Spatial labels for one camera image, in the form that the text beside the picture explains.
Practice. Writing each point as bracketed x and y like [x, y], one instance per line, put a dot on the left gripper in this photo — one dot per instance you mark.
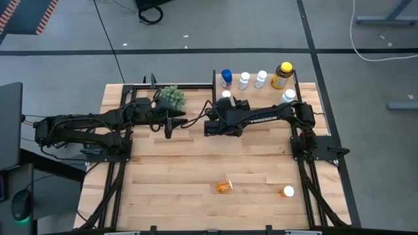
[160, 117]

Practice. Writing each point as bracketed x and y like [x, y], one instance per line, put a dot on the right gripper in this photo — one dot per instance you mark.
[228, 125]

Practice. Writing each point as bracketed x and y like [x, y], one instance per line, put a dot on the small white pill bottle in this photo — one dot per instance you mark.
[244, 80]
[260, 78]

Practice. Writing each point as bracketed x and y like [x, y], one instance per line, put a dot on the blue cap medicine bottle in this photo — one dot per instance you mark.
[226, 77]

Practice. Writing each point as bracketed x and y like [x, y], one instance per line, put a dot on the large white labelled bottle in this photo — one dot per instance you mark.
[287, 96]

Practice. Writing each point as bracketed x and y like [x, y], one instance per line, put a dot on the brown bottle yellow cap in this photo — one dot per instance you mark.
[281, 76]

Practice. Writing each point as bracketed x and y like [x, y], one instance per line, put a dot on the orange pill bottle white cap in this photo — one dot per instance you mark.
[224, 186]
[288, 191]

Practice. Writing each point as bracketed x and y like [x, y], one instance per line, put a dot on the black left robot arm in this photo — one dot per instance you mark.
[81, 124]

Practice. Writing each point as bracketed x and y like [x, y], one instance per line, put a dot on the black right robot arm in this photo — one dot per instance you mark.
[267, 117]

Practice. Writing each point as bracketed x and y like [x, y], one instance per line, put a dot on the wooden shelf board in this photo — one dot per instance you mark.
[261, 98]

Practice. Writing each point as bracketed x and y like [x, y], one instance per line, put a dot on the green potted plant white pot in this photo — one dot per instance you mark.
[174, 96]

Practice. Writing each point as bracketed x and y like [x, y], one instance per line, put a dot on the black floor equipment box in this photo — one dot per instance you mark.
[147, 2]

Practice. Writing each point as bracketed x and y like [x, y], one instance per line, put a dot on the black desk support beam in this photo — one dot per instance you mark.
[52, 164]

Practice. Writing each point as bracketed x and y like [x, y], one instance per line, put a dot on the dark grey monitor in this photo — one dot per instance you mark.
[9, 124]

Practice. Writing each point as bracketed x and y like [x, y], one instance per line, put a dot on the grey metal furniture foot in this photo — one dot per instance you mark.
[385, 21]
[403, 105]

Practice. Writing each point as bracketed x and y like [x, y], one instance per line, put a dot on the black computer mouse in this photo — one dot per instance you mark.
[21, 204]

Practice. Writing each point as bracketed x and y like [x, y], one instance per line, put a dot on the dark mat orange striped edges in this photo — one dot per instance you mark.
[26, 14]

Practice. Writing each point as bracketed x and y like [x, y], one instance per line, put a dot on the black table frame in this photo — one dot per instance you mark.
[196, 86]

